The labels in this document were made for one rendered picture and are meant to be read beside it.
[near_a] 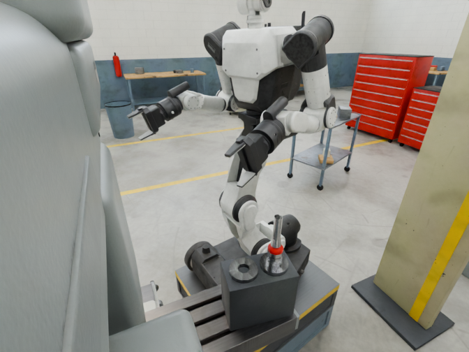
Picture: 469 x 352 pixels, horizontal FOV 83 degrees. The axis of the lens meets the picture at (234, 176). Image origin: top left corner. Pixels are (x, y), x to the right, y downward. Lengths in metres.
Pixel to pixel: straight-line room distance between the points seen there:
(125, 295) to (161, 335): 0.13
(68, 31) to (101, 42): 7.73
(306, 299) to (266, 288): 0.89
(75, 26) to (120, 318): 0.32
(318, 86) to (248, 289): 0.71
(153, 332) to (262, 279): 0.62
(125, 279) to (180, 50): 8.04
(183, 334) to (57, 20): 0.28
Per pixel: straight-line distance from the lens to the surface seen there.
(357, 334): 2.18
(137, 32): 8.08
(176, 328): 0.25
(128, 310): 0.39
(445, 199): 1.89
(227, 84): 1.33
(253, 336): 0.96
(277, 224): 0.76
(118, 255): 0.33
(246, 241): 1.42
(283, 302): 0.94
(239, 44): 1.06
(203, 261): 1.59
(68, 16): 0.30
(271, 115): 0.79
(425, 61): 5.60
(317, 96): 1.04
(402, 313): 2.38
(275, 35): 1.01
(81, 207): 0.18
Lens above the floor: 1.74
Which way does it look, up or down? 28 degrees down
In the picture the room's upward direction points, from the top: straight up
